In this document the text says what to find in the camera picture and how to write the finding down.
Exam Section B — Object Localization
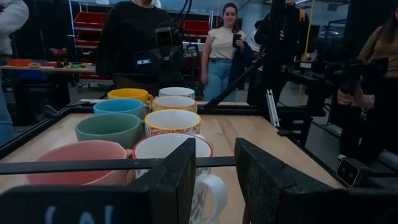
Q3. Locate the black wire rack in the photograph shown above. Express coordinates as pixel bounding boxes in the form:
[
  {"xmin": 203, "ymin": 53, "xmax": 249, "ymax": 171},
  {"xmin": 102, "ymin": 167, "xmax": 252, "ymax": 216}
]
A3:
[{"xmin": 0, "ymin": 99, "xmax": 246, "ymax": 224}]

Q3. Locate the yellow rimmed patterned mug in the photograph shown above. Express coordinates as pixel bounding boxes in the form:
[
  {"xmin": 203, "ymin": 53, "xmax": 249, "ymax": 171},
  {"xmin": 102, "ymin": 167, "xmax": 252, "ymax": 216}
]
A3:
[{"xmin": 144, "ymin": 108, "xmax": 202, "ymax": 138}]

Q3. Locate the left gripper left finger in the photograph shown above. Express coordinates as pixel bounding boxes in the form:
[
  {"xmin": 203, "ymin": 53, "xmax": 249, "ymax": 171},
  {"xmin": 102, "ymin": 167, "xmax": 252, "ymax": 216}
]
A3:
[{"xmin": 132, "ymin": 138, "xmax": 197, "ymax": 224}]

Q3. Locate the person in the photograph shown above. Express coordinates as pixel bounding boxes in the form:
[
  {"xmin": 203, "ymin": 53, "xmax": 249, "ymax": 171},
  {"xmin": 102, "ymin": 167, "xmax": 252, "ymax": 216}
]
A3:
[
  {"xmin": 253, "ymin": 0, "xmax": 312, "ymax": 106},
  {"xmin": 248, "ymin": 20, "xmax": 262, "ymax": 53},
  {"xmin": 337, "ymin": 6, "xmax": 398, "ymax": 166},
  {"xmin": 95, "ymin": 0, "xmax": 187, "ymax": 96},
  {"xmin": 0, "ymin": 0, "xmax": 29, "ymax": 147},
  {"xmin": 200, "ymin": 2, "xmax": 256, "ymax": 103}
]

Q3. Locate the white mug with dotted pattern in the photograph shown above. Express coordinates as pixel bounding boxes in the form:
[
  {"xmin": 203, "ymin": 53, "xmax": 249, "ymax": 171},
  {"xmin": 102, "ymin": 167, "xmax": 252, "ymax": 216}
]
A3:
[{"xmin": 158, "ymin": 86, "xmax": 196, "ymax": 100}]

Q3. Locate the silver aluminium extrusion bar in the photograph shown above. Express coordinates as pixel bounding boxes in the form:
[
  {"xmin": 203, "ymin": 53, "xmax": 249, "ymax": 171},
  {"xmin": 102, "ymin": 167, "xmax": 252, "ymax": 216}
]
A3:
[{"xmin": 265, "ymin": 88, "xmax": 281, "ymax": 128}]

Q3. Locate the red storage bin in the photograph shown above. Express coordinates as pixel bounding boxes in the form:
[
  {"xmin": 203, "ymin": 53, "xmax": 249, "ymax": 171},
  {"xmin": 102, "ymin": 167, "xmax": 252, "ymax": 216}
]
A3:
[
  {"xmin": 75, "ymin": 32, "xmax": 103, "ymax": 47},
  {"xmin": 73, "ymin": 11, "xmax": 109, "ymax": 29},
  {"xmin": 183, "ymin": 19, "xmax": 211, "ymax": 35}
]

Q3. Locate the green mug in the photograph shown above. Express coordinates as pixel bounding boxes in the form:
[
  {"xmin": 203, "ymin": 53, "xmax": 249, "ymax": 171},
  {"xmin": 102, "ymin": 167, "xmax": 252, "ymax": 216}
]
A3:
[{"xmin": 74, "ymin": 112, "xmax": 146, "ymax": 150}]

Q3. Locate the yellow hanging hose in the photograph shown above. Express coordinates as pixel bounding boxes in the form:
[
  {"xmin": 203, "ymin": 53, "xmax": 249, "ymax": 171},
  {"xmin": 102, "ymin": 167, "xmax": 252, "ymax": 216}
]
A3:
[{"xmin": 303, "ymin": 0, "xmax": 317, "ymax": 62}]

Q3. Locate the wooden background table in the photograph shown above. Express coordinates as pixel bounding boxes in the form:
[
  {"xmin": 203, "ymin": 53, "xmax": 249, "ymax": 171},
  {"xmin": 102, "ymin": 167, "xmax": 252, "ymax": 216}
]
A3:
[{"xmin": 0, "ymin": 58, "xmax": 97, "ymax": 75}]

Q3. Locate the black handheld camera rig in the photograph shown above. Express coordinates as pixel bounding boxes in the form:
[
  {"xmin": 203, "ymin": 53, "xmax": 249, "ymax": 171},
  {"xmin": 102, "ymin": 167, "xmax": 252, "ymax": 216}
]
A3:
[{"xmin": 323, "ymin": 57, "xmax": 389, "ymax": 94}]

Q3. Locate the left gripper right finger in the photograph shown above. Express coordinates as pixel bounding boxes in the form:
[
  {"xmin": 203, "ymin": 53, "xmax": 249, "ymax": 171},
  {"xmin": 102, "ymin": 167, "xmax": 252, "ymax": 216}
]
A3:
[{"xmin": 234, "ymin": 137, "xmax": 345, "ymax": 224}]

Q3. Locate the orange rimmed patterned mug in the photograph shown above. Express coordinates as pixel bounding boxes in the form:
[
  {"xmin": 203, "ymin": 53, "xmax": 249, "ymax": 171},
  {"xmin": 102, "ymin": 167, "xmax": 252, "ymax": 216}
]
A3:
[{"xmin": 151, "ymin": 95, "xmax": 198, "ymax": 113}]

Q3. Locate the blue mug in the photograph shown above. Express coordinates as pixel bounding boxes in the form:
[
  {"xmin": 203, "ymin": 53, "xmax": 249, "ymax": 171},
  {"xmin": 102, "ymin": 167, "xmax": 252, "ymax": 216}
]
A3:
[{"xmin": 93, "ymin": 98, "xmax": 152, "ymax": 121}]

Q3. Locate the small black table-level camera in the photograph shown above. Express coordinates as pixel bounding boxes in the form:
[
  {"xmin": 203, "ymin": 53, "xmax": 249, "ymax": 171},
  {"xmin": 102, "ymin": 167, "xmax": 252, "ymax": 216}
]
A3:
[{"xmin": 335, "ymin": 157, "xmax": 363, "ymax": 188}]

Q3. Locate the pink mug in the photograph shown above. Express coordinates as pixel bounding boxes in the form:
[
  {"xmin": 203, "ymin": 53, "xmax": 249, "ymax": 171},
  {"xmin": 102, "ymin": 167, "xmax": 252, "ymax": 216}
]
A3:
[{"xmin": 25, "ymin": 139, "xmax": 134, "ymax": 187}]

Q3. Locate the red rimmed white mug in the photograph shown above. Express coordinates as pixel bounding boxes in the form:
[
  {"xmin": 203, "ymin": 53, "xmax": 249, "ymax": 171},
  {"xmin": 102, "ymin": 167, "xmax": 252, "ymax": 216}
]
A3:
[{"xmin": 132, "ymin": 133, "xmax": 229, "ymax": 224}]

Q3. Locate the black aluminium table frame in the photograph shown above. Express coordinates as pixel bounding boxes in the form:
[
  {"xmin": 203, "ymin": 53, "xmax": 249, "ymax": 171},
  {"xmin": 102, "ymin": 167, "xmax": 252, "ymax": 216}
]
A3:
[{"xmin": 0, "ymin": 0, "xmax": 398, "ymax": 190}]

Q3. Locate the metal shelving unit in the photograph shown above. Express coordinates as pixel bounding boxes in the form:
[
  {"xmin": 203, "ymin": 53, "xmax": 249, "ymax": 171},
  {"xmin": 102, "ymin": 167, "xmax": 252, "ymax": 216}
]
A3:
[{"xmin": 67, "ymin": 0, "xmax": 215, "ymax": 85}]

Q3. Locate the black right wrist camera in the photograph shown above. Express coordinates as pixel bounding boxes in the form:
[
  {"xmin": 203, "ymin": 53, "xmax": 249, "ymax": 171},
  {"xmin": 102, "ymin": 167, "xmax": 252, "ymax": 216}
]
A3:
[{"xmin": 154, "ymin": 26, "xmax": 174, "ymax": 48}]

